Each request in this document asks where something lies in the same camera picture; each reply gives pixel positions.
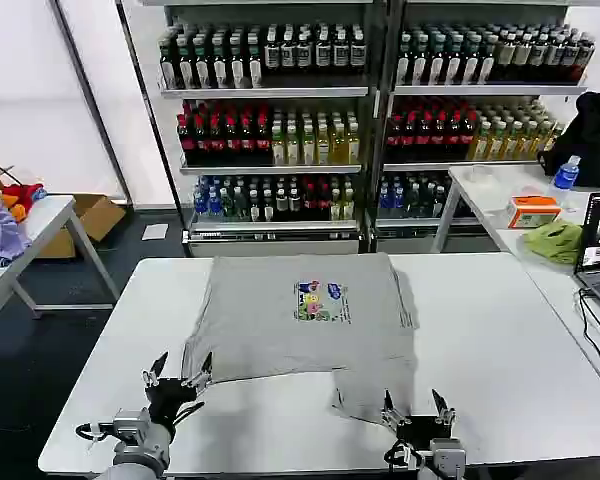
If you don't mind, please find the red and orange plush toy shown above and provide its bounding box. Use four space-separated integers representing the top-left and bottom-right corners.
1 181 47 222

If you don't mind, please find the black laptop cable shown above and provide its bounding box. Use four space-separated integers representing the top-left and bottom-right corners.
576 288 600 384

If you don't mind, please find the brown cardboard box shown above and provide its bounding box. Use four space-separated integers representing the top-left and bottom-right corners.
43 193 128 260

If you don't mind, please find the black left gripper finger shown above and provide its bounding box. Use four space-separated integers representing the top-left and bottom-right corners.
141 351 170 389
180 350 215 390

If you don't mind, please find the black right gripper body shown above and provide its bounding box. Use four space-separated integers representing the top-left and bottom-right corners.
395 414 454 452

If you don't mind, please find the black backpack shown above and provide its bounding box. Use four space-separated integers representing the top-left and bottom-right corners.
536 90 600 188

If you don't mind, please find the purple cloth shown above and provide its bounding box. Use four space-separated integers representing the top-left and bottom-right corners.
0 201 32 270

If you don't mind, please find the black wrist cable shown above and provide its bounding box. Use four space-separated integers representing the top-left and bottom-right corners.
172 400 205 429
383 438 423 472

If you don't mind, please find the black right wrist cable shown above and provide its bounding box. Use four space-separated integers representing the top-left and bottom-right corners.
383 438 423 472

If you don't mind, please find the blue water bottle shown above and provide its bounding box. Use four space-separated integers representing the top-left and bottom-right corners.
553 155 582 192

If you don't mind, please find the metal shelf of drink bottles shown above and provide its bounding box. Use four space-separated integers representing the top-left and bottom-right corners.
116 0 382 257
373 0 592 252

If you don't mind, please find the green cloth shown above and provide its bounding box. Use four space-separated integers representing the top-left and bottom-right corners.
523 220 584 267

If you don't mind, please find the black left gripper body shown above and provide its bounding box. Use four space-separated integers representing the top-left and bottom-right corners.
146 377 198 431

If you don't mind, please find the white side table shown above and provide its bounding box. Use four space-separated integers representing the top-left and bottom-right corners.
431 164 600 254
0 194 122 337

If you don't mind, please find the grey printed T-shirt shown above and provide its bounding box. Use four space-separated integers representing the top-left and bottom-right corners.
180 252 422 427

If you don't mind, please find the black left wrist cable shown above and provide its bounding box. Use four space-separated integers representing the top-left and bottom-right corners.
172 400 205 429

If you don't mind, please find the orange tissue box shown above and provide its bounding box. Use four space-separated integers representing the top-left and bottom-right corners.
506 195 564 230

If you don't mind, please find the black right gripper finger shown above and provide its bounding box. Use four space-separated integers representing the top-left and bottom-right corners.
431 388 457 428
380 389 409 429

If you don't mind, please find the clear plastic container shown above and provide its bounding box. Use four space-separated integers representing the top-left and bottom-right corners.
466 163 502 187

